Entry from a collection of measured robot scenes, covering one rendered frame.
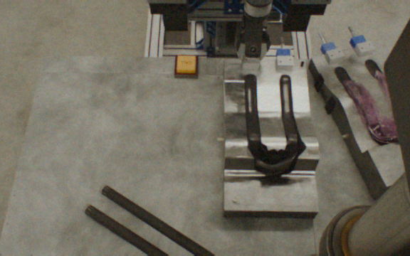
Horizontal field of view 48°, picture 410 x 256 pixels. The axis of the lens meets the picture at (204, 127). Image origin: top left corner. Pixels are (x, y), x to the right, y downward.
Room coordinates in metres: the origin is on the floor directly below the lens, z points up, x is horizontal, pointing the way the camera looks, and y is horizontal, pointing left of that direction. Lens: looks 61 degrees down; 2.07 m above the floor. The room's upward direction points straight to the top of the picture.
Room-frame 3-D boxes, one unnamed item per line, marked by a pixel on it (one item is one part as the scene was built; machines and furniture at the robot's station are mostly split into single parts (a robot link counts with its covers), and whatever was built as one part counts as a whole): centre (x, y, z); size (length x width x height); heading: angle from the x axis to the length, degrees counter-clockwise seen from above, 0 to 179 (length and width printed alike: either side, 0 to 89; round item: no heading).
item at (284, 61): (0.93, -0.25, 0.89); 0.13 x 0.05 x 0.05; 179
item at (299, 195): (0.66, -0.19, 0.87); 0.50 x 0.26 x 0.14; 179
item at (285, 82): (0.67, -0.20, 0.92); 0.35 x 0.16 x 0.09; 179
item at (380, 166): (0.73, -0.55, 0.86); 0.50 x 0.26 x 0.11; 16
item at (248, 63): (0.93, -0.15, 0.90); 0.13 x 0.05 x 0.05; 179
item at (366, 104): (0.74, -0.54, 0.90); 0.26 x 0.18 x 0.08; 16
